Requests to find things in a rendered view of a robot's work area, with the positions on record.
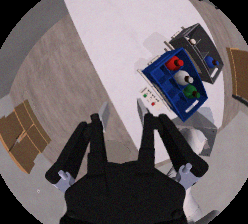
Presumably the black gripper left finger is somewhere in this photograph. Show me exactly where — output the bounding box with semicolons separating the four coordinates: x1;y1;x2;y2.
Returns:
45;101;110;200

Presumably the green bottle with pale green label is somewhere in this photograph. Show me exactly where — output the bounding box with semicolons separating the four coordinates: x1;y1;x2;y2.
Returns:
182;84;200;99

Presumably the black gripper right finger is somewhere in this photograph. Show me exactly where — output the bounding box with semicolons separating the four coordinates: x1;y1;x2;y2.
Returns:
131;98;209;200

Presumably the white paper pick list strip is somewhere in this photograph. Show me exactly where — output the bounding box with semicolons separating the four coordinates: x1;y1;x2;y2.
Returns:
139;86;164;111

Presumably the white bottle with grey label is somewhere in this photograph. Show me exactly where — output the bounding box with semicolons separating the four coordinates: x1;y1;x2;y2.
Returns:
173;70;193;86

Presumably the red bottle with pink label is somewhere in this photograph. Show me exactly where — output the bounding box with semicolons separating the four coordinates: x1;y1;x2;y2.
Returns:
164;56;184;71

